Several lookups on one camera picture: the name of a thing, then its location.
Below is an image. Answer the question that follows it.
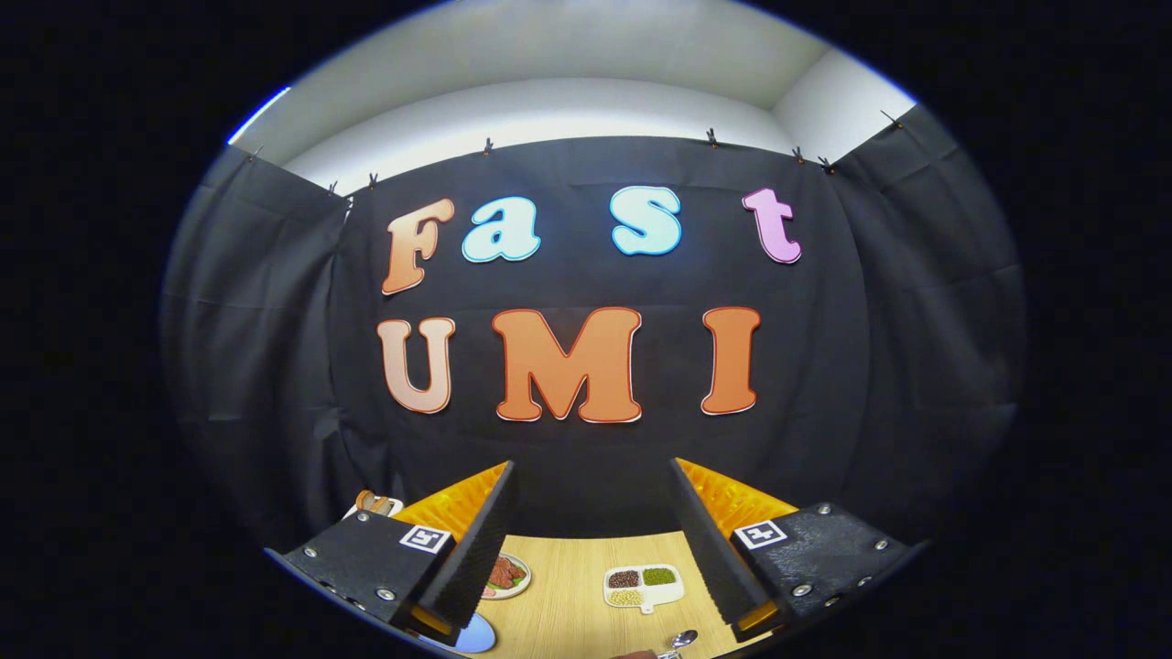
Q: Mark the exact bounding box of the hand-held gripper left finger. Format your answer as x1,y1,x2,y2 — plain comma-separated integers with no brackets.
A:
264,460,518,647

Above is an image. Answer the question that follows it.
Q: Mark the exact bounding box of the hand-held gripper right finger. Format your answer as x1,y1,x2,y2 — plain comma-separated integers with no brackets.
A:
668,458,928,643

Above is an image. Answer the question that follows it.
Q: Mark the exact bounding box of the beige food plate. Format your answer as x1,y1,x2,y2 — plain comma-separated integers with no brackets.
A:
481,552,532,601

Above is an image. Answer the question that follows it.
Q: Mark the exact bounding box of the white divided dish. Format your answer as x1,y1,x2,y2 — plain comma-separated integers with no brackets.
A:
602,563,686,615

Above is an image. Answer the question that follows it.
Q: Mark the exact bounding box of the blue round plate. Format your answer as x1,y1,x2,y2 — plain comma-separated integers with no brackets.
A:
430,611,497,654

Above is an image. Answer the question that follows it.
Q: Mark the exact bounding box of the cream white toaster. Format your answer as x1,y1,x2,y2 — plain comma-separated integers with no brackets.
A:
343,492,406,521

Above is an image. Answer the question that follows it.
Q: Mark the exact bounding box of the row of black cloth clips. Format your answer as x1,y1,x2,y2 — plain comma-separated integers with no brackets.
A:
249,112,903,198

